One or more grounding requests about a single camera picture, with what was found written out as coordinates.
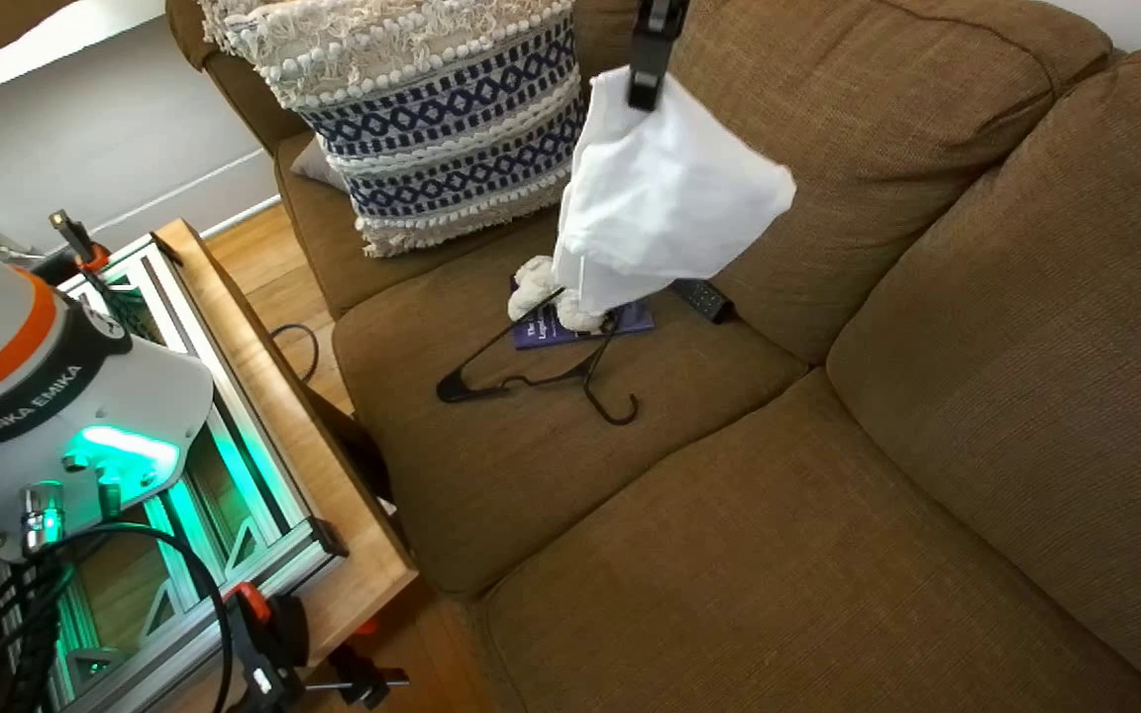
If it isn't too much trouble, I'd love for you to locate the white towel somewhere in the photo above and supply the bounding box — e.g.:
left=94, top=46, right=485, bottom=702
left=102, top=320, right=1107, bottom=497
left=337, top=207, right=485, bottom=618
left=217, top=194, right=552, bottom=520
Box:
left=548, top=63, right=800, bottom=335

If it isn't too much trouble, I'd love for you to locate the fringed woven throw pillow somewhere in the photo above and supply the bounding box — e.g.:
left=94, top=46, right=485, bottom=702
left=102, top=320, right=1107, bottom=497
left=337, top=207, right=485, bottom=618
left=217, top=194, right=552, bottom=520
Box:
left=194, top=0, right=596, bottom=261

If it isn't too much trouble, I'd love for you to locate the black remote control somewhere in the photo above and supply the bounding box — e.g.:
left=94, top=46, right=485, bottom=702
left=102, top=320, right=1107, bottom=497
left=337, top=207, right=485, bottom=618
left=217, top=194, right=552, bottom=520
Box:
left=668, top=274, right=741, bottom=328

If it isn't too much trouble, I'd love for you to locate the small white crumpled cloth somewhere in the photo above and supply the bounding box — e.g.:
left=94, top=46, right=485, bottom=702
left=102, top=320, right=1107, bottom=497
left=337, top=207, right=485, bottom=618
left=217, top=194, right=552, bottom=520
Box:
left=503, top=254, right=571, bottom=324

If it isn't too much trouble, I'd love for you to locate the purple flat book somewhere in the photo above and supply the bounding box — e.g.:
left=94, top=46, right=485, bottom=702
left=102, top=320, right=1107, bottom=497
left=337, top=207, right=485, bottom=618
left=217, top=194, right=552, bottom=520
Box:
left=506, top=298, right=663, bottom=353

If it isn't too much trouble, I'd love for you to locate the black clothes hanger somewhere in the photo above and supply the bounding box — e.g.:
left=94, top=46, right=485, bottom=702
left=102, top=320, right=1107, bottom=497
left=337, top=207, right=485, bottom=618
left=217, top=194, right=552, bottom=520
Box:
left=432, top=282, right=646, bottom=427

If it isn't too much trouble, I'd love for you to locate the brown fabric sofa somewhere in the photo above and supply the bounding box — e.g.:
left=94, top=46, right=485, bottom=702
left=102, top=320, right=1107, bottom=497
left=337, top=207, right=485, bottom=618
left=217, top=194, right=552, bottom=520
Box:
left=165, top=0, right=1141, bottom=713

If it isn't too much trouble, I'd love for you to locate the orange black bar clamp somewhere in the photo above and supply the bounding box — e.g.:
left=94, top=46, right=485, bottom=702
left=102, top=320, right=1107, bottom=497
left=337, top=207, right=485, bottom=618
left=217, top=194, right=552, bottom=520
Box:
left=42, top=207, right=114, bottom=283
left=217, top=578, right=412, bottom=713

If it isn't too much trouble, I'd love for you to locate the black floor power cable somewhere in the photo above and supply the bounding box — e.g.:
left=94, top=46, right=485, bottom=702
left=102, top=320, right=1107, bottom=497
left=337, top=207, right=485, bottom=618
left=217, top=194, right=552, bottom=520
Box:
left=264, top=320, right=402, bottom=509

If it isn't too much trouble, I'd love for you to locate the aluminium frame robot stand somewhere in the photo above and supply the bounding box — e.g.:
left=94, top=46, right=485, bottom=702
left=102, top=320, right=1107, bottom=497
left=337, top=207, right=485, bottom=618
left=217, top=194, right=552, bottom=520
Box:
left=28, top=232, right=354, bottom=713

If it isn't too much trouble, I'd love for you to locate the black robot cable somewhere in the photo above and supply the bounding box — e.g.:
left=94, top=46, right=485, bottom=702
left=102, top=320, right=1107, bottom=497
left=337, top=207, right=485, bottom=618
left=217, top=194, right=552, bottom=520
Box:
left=0, top=520, right=240, bottom=713

